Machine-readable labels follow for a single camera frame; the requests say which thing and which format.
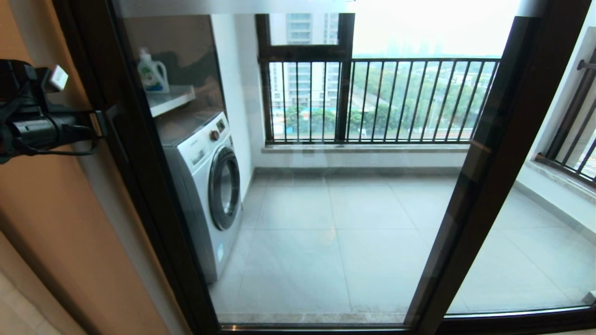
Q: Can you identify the white detergent bottle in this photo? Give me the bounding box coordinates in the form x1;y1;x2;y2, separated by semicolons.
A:
137;48;170;94

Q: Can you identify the white front-load washing machine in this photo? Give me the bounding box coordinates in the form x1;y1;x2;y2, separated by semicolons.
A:
161;111;244;284

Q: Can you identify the highrise building outside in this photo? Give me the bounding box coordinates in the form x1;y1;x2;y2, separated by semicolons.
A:
270;13;340;112

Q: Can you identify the long stone window sill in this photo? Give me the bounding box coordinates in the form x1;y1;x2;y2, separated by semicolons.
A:
262;144;471;154

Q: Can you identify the short stone window sill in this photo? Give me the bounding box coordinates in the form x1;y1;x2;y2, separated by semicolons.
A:
524;157;596;204

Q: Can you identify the dark framed fixed glass door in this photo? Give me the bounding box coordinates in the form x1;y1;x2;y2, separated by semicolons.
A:
447;0;596;322

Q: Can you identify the black side balcony railing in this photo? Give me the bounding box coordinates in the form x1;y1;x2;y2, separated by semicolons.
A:
535;47;596;187

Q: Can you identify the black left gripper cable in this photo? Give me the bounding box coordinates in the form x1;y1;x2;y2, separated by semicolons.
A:
19;123;99;156

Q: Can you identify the sliding glass door, dark frame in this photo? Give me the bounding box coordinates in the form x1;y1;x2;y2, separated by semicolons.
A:
49;0;596;335

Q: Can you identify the white wall shelf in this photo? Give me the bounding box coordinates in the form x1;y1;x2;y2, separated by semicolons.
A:
147;85;196;118

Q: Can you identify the black window frame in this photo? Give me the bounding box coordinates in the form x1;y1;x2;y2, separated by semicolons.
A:
255;13;355;142

